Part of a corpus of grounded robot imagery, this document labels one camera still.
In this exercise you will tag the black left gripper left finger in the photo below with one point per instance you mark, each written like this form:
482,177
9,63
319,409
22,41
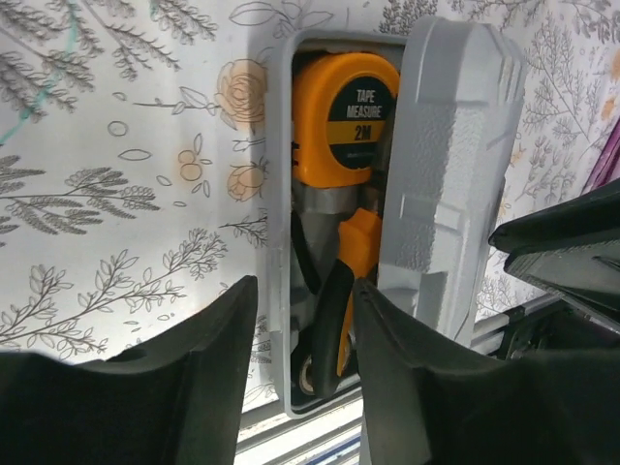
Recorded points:
173,399

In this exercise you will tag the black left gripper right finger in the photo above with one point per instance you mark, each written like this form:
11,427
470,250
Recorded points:
557,405

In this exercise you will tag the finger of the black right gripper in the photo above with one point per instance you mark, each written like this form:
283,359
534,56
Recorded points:
571,248

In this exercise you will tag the black electrical tape roll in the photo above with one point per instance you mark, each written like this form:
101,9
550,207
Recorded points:
304,377

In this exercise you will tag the grey plastic tool case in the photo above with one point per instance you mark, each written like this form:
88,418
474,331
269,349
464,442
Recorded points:
436,181

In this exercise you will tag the orange black pliers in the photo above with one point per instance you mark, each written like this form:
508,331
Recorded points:
358,254

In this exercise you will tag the orange tape measure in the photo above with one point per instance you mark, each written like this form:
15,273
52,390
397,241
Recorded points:
341,104

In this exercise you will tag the purple princess print bag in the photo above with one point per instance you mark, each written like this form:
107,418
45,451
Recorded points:
606,168

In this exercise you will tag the aluminium front rail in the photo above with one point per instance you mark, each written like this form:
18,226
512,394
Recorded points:
281,425

